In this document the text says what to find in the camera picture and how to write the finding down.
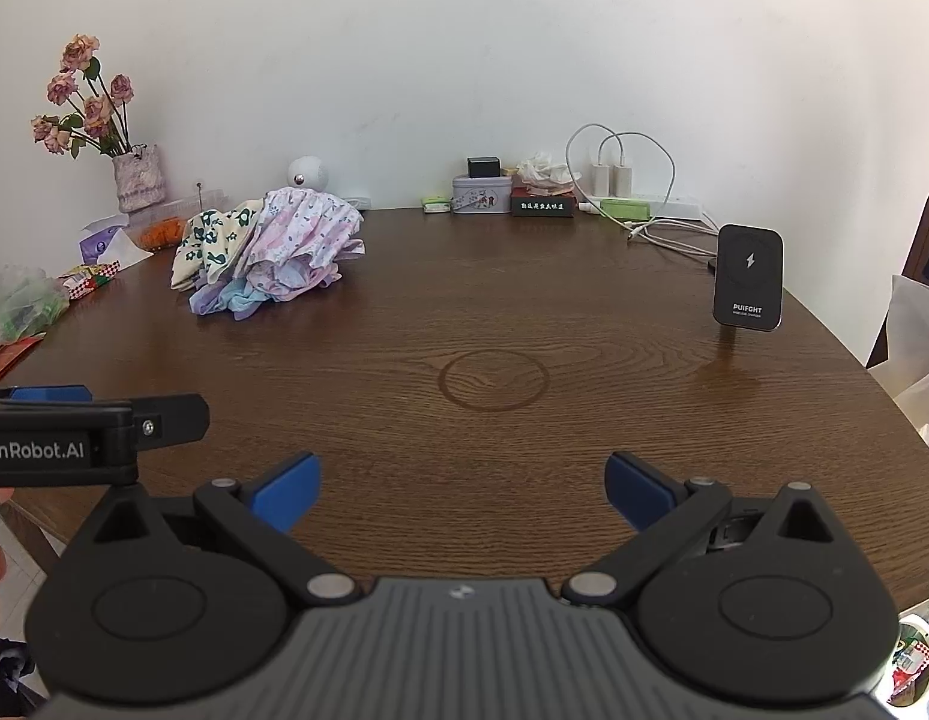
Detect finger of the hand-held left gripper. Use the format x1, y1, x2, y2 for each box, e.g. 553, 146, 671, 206
129, 393, 211, 460
0, 385, 95, 407

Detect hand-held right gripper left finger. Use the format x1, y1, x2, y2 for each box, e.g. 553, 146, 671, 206
95, 452, 362, 607

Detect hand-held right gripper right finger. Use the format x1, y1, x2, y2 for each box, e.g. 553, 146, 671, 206
561, 451, 837, 607

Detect cream green-flowered pants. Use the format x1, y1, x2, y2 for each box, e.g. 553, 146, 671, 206
170, 199, 266, 292

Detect flat red packet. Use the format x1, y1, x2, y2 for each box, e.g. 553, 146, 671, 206
0, 336, 46, 391

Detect clear bag of green snacks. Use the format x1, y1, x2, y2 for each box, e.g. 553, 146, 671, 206
0, 266, 70, 342

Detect red checked snack packet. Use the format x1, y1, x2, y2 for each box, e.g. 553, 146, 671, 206
59, 259, 122, 301

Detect purple blue garment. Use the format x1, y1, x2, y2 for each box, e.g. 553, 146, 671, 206
188, 274, 346, 323

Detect purple tissue packet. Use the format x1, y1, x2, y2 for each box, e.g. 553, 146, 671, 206
78, 216, 146, 267

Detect clear bag of oranges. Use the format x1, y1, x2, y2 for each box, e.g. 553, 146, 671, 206
130, 195, 203, 250

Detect pink floral garment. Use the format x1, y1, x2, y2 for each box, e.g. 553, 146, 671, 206
232, 187, 367, 302

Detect green liquid bottle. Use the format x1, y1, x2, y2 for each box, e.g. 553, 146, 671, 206
580, 199, 653, 223

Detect white round toy robot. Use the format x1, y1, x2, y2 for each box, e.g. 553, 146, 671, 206
286, 155, 332, 192

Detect dried rose bouquet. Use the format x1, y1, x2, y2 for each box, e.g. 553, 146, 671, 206
31, 34, 136, 160

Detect white power strip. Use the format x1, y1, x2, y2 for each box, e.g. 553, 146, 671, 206
585, 193, 704, 220

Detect dark red tissue box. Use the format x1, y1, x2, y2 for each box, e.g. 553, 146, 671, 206
510, 184, 580, 218

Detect colourful snack bag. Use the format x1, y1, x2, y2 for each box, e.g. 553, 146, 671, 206
888, 592, 929, 707

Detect grey tin box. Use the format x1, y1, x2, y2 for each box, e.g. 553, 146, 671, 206
451, 174, 511, 217

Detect white crumpled tissue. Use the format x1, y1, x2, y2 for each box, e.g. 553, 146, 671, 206
516, 151, 584, 196

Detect black wireless charger stand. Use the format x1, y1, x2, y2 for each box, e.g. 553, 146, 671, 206
708, 223, 786, 332

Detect white charging cable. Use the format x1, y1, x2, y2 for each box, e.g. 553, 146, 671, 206
565, 122, 724, 263
598, 131, 724, 257

